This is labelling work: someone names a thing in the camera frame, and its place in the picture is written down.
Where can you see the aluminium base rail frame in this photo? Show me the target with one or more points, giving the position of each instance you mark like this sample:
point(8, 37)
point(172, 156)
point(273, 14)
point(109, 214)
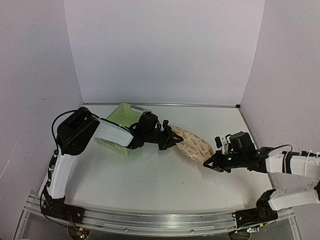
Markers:
point(162, 194)

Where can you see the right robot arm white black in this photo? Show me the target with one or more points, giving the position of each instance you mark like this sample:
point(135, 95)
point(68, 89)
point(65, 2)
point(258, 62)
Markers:
point(304, 164)

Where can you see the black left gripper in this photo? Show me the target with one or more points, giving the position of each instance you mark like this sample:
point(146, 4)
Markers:
point(170, 140)

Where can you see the beige tulip mesh laundry bag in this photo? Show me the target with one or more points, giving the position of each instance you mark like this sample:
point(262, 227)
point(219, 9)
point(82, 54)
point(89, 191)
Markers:
point(193, 146)

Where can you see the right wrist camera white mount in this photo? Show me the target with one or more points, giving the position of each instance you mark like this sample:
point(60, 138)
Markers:
point(223, 143)

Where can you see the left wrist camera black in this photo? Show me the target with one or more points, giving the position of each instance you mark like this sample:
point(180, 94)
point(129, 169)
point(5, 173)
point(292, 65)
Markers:
point(148, 124)

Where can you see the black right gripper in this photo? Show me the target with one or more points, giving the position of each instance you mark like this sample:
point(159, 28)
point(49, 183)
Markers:
point(217, 166)

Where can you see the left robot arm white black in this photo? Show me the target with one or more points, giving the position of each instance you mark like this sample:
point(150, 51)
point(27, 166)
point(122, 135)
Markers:
point(73, 135)

